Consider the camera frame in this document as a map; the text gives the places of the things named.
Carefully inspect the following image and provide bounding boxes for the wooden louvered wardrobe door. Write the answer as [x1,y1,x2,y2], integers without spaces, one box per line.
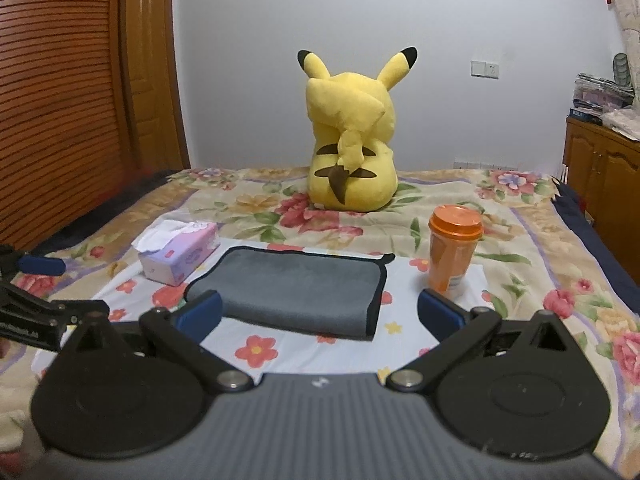
[1,0,190,249]

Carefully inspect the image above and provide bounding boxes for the orange plastic cup with lid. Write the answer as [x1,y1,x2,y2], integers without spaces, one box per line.
[428,205,484,296]

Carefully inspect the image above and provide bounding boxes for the tissue box with tissues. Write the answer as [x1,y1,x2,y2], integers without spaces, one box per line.
[131,219,219,286]

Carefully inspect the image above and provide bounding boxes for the purple and grey towel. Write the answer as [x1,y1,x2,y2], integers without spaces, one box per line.
[184,246,395,340]

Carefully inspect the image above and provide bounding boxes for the floral bed blanket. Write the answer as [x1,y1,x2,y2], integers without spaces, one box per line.
[15,168,639,478]

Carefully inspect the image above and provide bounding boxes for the wooden cabinet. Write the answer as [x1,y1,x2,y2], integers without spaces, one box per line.
[563,117,640,281]

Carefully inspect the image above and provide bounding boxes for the stack of papers and books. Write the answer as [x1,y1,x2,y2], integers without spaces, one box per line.
[570,53,636,126]

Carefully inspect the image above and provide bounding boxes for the white wall switch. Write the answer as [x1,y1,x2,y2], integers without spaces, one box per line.
[470,60,500,79]

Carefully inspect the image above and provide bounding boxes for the yellow Pikachu plush toy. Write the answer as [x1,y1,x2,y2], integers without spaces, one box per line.
[297,47,418,212]

